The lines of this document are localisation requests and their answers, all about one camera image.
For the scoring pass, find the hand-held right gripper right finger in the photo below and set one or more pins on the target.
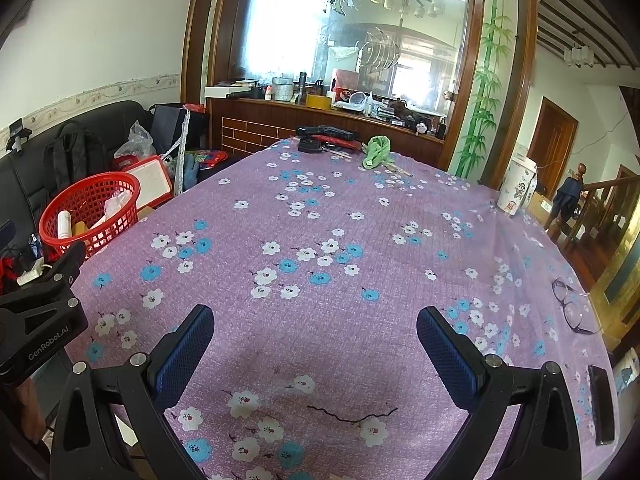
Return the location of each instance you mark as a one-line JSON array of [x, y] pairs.
[[447, 355]]

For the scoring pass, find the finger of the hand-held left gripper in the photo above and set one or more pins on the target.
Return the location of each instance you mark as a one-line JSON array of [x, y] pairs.
[[65, 265], [6, 234]]

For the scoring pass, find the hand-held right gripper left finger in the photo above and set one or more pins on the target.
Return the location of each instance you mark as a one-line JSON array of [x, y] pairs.
[[182, 355]]

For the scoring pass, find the white spray bottle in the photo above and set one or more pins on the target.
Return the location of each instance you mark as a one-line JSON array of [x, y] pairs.
[[64, 222]]

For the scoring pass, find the white plastic bag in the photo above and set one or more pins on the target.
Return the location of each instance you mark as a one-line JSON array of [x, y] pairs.
[[115, 207]]

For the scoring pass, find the red plastic basket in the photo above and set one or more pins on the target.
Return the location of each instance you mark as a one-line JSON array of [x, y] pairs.
[[120, 185]]

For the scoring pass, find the person's left forearm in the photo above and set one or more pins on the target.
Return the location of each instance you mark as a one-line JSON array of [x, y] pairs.
[[25, 410]]

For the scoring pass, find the black sofa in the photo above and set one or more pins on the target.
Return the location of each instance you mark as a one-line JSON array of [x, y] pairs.
[[30, 175]]

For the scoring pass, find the black backpack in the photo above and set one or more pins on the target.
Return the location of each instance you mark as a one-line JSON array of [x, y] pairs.
[[75, 155]]

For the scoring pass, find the purple floral tablecloth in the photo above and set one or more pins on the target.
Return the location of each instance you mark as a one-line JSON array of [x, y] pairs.
[[350, 310]]

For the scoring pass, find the red framed white board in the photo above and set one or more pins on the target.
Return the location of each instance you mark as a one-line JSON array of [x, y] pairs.
[[150, 180]]

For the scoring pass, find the eyeglasses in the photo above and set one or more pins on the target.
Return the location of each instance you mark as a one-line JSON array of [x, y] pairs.
[[575, 317]]

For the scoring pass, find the clear plastic bag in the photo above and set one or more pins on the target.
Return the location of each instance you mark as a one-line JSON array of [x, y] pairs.
[[132, 142]]

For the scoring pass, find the black phone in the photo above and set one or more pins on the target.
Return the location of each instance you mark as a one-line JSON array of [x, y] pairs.
[[601, 405]]

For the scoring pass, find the black shopping bag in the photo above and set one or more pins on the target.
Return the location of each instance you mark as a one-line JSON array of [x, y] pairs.
[[170, 127]]

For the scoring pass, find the white cartoon paper cup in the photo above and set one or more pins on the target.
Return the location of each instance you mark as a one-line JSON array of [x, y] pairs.
[[517, 190]]

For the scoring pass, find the wooden sticks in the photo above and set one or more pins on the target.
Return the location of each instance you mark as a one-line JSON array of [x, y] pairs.
[[397, 168]]

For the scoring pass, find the wooden stair railing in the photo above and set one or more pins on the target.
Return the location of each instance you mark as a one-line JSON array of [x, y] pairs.
[[605, 210]]

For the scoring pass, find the green cloth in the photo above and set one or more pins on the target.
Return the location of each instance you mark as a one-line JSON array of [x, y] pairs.
[[377, 152]]

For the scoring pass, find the wooden door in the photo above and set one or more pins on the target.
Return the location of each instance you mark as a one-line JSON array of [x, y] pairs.
[[550, 145]]

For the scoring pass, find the small black case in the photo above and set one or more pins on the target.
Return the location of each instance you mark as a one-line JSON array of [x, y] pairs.
[[310, 145]]

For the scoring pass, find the wooden counter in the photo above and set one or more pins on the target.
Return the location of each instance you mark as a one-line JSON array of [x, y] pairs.
[[260, 115]]

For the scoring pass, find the black red tool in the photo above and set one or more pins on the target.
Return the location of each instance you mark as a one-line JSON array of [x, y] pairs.
[[330, 132]]

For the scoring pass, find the yellow box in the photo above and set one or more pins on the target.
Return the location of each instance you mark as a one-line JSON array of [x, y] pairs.
[[318, 101]]

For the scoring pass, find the bamboo wall decal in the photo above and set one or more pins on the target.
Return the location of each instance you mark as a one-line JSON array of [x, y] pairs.
[[487, 60]]

